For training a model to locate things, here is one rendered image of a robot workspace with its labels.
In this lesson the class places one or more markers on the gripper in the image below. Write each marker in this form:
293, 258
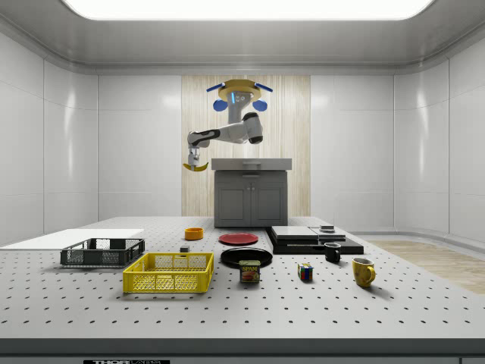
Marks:
194, 156

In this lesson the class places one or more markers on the banana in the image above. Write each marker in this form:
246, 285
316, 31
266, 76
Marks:
202, 167

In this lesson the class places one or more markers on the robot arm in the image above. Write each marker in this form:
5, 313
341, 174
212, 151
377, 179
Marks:
235, 130

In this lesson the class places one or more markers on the white cabinet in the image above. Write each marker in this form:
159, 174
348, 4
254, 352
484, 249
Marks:
250, 197

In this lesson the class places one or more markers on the yellow bowl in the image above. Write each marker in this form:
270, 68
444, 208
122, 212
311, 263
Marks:
194, 234

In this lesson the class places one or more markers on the red plate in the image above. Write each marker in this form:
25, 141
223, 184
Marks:
238, 239

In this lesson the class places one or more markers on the black plate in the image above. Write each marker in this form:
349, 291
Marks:
233, 258

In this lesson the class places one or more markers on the flat-sided can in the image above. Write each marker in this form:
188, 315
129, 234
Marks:
249, 272

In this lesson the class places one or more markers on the yellow basket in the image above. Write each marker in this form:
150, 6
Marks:
166, 282

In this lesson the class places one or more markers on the dark grey basket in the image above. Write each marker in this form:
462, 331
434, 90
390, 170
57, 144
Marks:
94, 258

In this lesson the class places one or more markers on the puzzle cube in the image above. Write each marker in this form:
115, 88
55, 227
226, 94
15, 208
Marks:
305, 272

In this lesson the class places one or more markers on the white board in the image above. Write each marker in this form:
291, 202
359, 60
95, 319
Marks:
57, 239

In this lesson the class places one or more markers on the black mug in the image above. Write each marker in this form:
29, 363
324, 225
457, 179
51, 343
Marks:
332, 253

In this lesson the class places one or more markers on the yellow mug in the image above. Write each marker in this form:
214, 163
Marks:
362, 273

